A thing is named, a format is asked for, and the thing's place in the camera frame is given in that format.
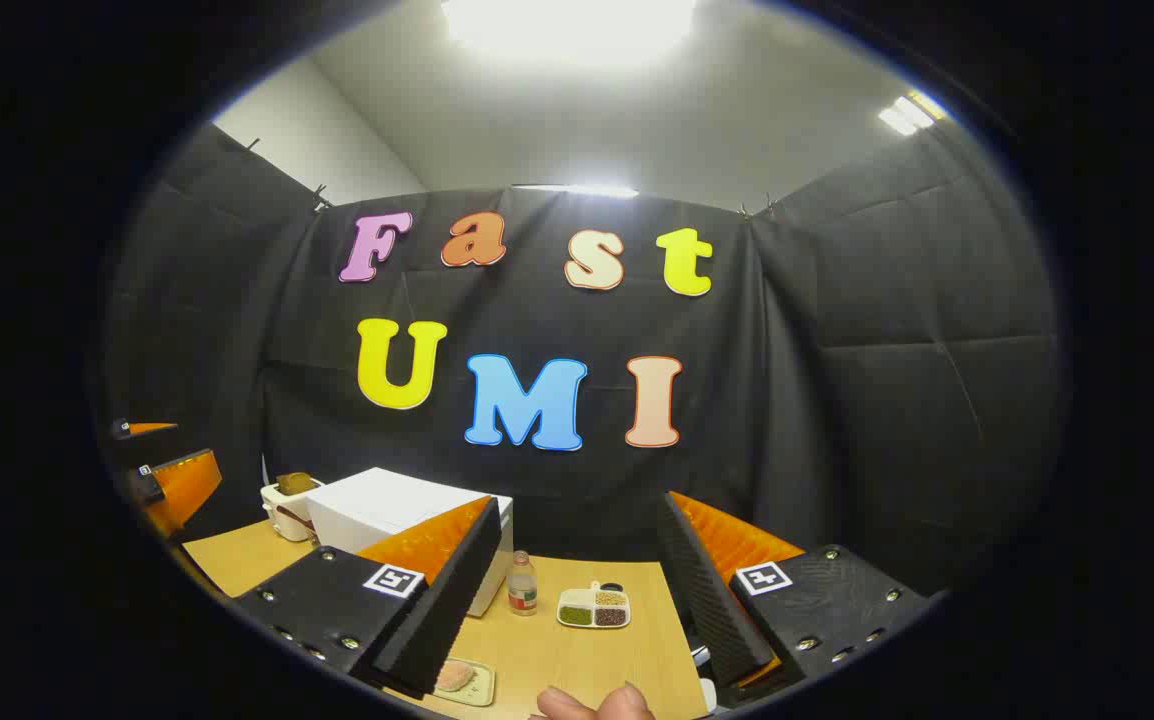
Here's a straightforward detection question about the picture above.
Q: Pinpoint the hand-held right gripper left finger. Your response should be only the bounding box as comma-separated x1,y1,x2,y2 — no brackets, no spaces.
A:
234,495,503,699

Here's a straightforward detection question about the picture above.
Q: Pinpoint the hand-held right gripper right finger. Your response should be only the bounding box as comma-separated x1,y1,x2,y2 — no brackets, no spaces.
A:
657,490,938,711

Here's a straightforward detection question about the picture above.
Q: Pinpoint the white microwave oven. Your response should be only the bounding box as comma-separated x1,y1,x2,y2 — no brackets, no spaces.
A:
305,467,515,618

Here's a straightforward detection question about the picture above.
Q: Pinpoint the small clear bottle red label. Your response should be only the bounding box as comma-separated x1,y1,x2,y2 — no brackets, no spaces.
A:
507,550,539,617

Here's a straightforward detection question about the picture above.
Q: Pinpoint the small pale green plate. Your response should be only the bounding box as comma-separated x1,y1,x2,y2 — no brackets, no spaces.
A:
432,658,496,708

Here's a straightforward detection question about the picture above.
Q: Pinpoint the white toaster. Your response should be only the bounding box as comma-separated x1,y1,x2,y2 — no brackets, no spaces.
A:
260,478,323,543

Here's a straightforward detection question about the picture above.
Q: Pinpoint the white divided dish with beans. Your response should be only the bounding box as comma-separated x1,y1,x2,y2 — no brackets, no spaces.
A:
556,582,632,630

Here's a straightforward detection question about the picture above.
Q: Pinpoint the small ceiling light panel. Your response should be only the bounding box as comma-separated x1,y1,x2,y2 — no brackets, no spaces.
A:
877,90,948,138

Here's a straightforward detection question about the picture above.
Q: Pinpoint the large ceiling light panel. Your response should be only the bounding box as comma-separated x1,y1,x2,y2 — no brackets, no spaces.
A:
442,0,698,66

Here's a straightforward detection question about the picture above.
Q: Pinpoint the metal wire rack brown handle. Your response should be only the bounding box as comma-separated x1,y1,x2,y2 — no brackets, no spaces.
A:
275,505,318,546

